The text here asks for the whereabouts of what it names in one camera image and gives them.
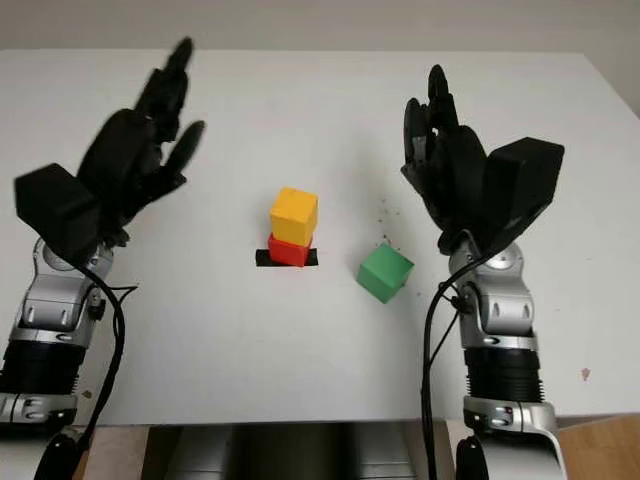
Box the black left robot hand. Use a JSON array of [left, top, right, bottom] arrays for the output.
[[77, 37, 207, 246]]

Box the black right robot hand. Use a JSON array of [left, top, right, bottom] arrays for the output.
[[401, 64, 489, 254]]

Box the green cube block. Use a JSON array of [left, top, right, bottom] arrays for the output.
[[356, 243, 416, 305]]

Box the yellow cube block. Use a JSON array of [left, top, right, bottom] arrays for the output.
[[268, 187, 320, 246]]

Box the red cube block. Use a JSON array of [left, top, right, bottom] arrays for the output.
[[266, 232, 309, 268]]

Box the black tape strip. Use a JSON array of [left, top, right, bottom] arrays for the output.
[[254, 248, 320, 269]]

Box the grey robot torso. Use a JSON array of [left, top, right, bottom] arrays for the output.
[[142, 423, 451, 480]]

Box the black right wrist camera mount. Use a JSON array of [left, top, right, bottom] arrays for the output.
[[482, 137, 566, 251]]

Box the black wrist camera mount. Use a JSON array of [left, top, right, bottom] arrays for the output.
[[482, 137, 566, 251], [13, 162, 101, 261]]

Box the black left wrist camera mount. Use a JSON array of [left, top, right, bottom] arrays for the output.
[[13, 162, 101, 261]]

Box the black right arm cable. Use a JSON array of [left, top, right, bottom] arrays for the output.
[[421, 249, 481, 480]]

